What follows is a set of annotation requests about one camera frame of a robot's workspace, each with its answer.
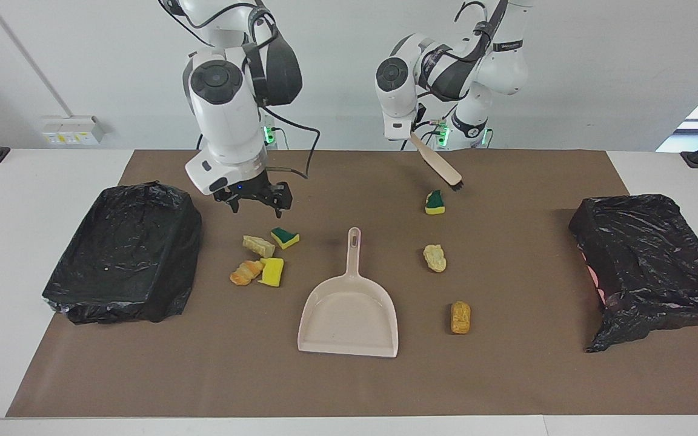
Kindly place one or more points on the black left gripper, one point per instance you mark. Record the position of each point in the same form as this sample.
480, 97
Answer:
420, 118

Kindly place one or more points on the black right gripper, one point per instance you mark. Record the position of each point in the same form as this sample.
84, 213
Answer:
243, 186

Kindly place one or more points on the green yellow sponge piece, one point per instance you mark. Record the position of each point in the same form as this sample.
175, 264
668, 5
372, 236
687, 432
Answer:
285, 237
434, 204

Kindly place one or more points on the beige hand brush black bristles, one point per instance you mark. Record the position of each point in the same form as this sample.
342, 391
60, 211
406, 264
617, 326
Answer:
437, 163

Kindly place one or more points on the orange croissant piece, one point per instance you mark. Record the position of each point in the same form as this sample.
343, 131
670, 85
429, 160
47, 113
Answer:
245, 274

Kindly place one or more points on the pale croissant piece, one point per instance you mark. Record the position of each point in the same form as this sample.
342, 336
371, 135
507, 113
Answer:
435, 258

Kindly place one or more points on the beige plastic dustpan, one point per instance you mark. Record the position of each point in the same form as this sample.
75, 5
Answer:
349, 315

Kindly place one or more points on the brown bread roll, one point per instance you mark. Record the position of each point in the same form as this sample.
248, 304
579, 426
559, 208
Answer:
460, 318

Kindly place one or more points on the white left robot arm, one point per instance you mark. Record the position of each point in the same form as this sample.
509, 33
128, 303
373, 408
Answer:
506, 66

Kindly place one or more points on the black bag lined bin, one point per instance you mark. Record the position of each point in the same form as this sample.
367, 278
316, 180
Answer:
125, 254

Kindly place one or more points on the black bag bin showing pink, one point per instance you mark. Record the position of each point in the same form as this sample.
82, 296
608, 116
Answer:
646, 254

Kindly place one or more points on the brown paper table mat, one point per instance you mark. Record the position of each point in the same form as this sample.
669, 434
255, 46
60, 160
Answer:
349, 387

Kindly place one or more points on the white wall socket box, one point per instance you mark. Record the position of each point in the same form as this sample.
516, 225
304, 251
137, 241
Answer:
73, 130

